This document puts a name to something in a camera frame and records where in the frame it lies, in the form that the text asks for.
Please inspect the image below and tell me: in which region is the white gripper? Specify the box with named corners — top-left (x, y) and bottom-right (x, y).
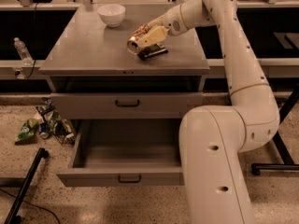
top-left (133, 6), bottom-right (189, 48)

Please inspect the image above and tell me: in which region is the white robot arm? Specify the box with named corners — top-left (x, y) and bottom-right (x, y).
top-left (127, 0), bottom-right (279, 224)

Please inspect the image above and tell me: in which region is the closed grey upper drawer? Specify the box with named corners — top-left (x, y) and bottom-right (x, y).
top-left (50, 92), bottom-right (203, 119)

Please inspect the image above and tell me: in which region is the grey drawer cabinet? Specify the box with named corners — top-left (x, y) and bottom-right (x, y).
top-left (39, 3), bottom-right (211, 188)

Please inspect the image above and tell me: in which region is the open grey middle drawer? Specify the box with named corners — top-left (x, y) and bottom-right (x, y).
top-left (57, 119), bottom-right (184, 187)

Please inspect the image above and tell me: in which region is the blue soda can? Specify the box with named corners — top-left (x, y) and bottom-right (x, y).
top-left (38, 122), bottom-right (50, 139)

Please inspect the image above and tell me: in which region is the dark snack bar packet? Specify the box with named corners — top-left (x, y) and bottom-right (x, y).
top-left (137, 43), bottom-right (168, 61)

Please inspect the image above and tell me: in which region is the white ceramic bowl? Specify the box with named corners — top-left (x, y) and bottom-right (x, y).
top-left (97, 4), bottom-right (126, 27)

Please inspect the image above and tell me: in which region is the clear plastic water bottle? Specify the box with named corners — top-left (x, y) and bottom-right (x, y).
top-left (14, 37), bottom-right (34, 66)

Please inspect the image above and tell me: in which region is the green chip bag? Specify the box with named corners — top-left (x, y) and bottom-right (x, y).
top-left (15, 119), bottom-right (38, 144)

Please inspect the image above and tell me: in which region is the black stand base right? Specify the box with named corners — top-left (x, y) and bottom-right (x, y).
top-left (251, 84), bottom-right (299, 175)

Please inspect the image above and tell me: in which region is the black stand leg left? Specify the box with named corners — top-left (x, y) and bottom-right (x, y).
top-left (0, 147), bottom-right (49, 224)

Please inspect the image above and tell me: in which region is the black floor cable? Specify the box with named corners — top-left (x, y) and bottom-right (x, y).
top-left (0, 188), bottom-right (62, 224)

